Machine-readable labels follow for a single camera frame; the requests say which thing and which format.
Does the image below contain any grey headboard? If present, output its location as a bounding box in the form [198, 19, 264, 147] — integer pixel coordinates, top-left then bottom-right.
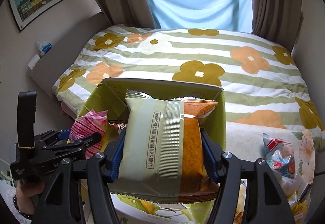
[30, 12, 109, 101]

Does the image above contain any person left hand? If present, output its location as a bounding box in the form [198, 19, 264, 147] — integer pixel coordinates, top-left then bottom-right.
[13, 179, 45, 220]

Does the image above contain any blue window cloth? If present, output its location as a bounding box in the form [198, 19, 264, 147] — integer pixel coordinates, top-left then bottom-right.
[148, 0, 252, 33]

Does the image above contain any right brown curtain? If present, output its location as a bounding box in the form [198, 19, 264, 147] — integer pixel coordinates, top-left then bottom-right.
[252, 0, 303, 52]

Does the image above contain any floral striped quilt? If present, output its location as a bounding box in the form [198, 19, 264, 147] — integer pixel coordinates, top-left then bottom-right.
[52, 25, 324, 140]

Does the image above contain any pink striped snack bag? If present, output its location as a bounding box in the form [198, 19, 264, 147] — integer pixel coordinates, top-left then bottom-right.
[69, 109, 107, 159]

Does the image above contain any pale green orange snack bag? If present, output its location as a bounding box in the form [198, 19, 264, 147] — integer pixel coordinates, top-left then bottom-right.
[108, 90, 219, 204]

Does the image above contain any potato chips snack bag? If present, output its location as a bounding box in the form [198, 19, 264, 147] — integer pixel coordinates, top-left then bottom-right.
[288, 188, 311, 224]

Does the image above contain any green cardboard box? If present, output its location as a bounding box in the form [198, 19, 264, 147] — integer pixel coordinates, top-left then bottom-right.
[79, 78, 226, 146]

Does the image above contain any shrimp flakes snack bag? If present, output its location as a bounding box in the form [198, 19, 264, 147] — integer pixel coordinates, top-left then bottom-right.
[262, 133, 295, 179]

